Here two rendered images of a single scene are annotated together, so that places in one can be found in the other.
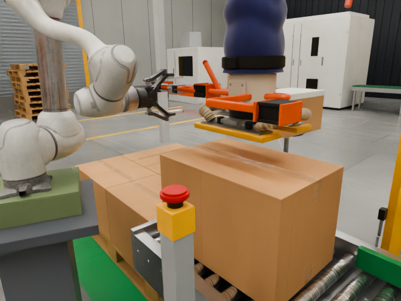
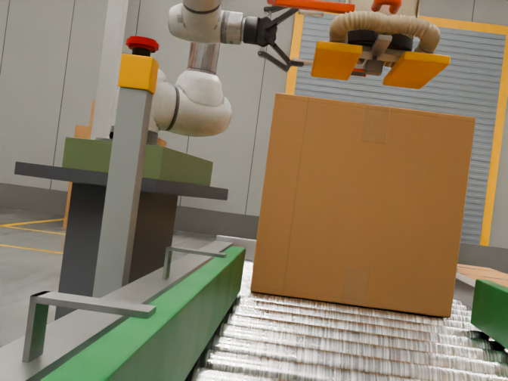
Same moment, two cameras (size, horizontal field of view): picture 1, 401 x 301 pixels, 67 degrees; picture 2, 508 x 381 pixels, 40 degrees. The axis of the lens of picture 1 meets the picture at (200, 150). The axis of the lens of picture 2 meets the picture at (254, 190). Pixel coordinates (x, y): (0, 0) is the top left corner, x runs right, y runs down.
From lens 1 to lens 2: 1.33 m
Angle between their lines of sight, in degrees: 46
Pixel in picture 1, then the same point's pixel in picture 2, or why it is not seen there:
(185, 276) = (126, 140)
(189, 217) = (142, 66)
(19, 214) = (102, 158)
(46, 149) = (162, 103)
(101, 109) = (186, 24)
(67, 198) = (149, 152)
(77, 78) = (466, 218)
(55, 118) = (190, 76)
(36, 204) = not seen: hidden behind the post
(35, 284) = (91, 261)
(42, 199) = not seen: hidden behind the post
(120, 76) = not seen: outside the picture
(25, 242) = (85, 175)
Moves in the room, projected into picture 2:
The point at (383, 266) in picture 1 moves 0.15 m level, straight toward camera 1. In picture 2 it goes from (487, 299) to (406, 291)
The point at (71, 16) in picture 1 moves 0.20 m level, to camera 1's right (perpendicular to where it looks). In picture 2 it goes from (485, 100) to (497, 100)
